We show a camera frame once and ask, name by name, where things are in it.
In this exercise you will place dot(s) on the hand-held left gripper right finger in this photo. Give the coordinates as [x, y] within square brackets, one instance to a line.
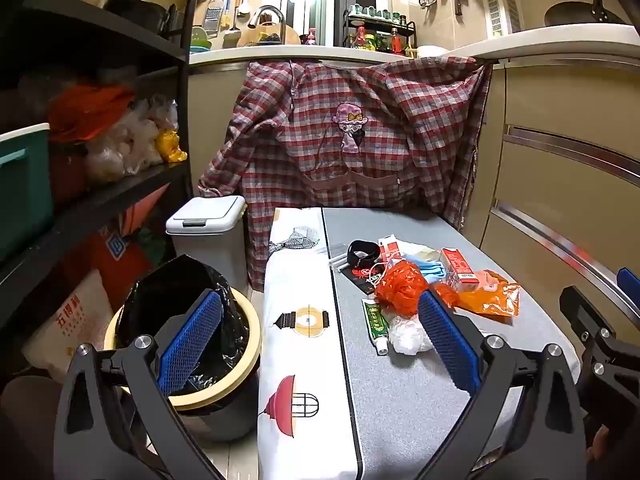
[447, 340]

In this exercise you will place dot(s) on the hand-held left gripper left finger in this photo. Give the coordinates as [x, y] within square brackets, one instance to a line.
[190, 340]

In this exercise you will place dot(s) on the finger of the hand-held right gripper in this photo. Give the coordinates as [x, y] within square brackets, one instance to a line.
[582, 315]
[630, 284]

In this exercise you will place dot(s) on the white plastic wrap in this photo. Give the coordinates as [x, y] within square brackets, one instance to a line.
[407, 335]

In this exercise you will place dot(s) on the beige round waste bin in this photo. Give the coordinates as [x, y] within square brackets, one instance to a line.
[235, 365]

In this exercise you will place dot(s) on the black bin liner bag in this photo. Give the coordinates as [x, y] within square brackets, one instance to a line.
[150, 290]

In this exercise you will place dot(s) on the orange snack wrapper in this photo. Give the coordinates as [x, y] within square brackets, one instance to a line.
[487, 295]

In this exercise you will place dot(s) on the crumpled orange plastic bag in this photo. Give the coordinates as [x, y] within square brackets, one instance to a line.
[400, 287]

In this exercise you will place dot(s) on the blue face mask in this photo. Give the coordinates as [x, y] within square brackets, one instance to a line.
[432, 270]

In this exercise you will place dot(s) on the red and white carton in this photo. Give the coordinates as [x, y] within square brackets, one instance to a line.
[457, 267]

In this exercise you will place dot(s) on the green toothpaste tube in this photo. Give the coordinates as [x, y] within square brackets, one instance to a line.
[375, 325]

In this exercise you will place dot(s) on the white and yellow packet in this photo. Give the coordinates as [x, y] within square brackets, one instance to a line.
[420, 251]

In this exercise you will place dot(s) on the white lidded bin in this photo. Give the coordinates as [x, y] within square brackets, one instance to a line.
[205, 245]

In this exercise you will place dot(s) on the black packet with red print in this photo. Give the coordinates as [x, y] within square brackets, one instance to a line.
[361, 279]

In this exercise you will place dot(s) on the orange bag with blue print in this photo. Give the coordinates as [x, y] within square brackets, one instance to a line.
[125, 255]

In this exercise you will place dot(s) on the red and white sachet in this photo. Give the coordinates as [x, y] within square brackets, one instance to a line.
[389, 247]

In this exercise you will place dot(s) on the beige kitchen cabinet drawers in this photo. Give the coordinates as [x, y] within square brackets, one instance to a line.
[565, 185]

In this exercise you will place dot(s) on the white rice sack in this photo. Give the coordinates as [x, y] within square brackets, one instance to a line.
[70, 325]

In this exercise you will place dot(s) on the white printed table cloth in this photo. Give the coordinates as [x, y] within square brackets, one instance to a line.
[300, 280]

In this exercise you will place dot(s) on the clear packet with white sticks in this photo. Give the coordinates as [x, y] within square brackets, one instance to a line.
[339, 263]

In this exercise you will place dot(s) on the red plaid shirt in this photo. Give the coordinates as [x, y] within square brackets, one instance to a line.
[380, 160]

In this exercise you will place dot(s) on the yellow plastic bag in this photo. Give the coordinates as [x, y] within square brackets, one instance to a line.
[170, 146]

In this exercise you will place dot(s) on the dark red pot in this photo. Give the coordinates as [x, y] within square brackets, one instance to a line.
[67, 175]

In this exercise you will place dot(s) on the clear plastic bags bundle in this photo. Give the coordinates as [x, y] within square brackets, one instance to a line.
[125, 145]

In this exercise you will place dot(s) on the teal storage box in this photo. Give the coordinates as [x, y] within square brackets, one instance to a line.
[22, 190]

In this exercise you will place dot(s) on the orange bag on rack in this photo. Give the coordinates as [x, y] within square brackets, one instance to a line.
[87, 110]

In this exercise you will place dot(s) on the white kitchen countertop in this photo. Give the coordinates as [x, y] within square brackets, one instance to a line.
[550, 40]

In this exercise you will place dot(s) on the green bowls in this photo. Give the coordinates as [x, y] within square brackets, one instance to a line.
[200, 40]

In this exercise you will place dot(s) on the black spice rack with bottles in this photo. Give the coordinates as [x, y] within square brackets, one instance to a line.
[380, 35]

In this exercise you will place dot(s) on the black storage rack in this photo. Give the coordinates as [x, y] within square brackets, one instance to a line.
[100, 35]

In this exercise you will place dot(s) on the round wooden cutting board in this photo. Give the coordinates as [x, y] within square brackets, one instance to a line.
[290, 36]

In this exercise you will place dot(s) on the metal grater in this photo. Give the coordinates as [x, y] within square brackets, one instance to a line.
[213, 16]

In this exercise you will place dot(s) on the yellow dish brush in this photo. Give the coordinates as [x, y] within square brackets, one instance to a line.
[229, 17]

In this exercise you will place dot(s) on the black pan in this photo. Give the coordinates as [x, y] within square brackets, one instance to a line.
[142, 15]

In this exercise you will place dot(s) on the chrome kitchen faucet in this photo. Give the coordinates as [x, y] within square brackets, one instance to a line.
[270, 17]

